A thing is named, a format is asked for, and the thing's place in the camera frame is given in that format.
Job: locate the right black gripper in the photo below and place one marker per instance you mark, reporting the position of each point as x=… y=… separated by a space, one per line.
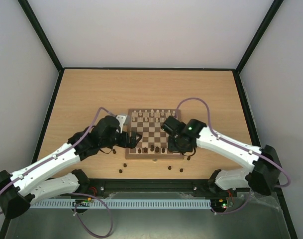
x=176 y=146

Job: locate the wooden chess board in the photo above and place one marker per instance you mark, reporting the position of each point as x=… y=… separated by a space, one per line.
x=152 y=134

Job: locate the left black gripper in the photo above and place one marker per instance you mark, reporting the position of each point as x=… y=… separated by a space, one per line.
x=132 y=144

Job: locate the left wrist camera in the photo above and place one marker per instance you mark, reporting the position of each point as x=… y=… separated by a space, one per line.
x=123 y=121

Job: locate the white slotted cable duct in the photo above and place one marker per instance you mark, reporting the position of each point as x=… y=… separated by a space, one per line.
x=124 y=204

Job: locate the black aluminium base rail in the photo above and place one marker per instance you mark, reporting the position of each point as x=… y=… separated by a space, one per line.
x=104 y=187

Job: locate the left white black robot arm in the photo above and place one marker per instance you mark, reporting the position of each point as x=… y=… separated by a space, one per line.
x=27 y=186

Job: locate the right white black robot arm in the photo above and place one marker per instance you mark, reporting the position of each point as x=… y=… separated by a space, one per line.
x=260 y=167

